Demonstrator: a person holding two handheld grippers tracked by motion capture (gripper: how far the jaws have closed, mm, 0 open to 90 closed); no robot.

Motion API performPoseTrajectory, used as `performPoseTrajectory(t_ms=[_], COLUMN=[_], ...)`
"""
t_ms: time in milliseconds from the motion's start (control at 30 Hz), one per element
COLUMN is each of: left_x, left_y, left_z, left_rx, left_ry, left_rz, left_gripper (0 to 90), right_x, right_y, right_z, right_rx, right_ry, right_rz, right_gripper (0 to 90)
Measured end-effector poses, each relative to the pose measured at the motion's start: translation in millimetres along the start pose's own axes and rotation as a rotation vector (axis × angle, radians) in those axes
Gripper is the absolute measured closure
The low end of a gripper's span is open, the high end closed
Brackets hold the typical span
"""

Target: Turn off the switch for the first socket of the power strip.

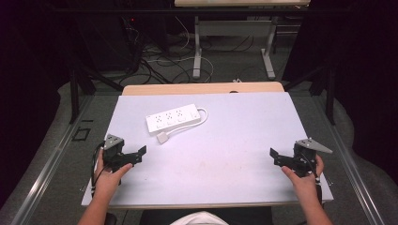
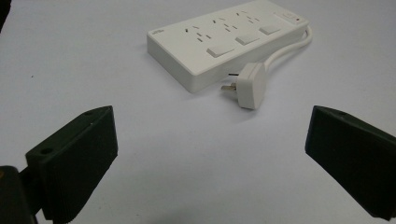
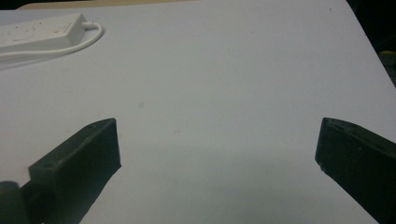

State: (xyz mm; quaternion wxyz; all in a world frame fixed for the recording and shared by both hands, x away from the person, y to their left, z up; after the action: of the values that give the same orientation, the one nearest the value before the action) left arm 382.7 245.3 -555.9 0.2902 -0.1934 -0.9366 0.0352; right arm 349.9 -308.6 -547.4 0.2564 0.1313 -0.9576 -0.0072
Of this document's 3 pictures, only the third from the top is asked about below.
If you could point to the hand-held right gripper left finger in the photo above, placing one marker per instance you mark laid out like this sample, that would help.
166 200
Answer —
77 168

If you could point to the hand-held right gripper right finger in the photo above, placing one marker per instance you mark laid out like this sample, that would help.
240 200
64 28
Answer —
358 158

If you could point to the white power strip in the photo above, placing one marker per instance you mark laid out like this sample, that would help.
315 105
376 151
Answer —
37 32

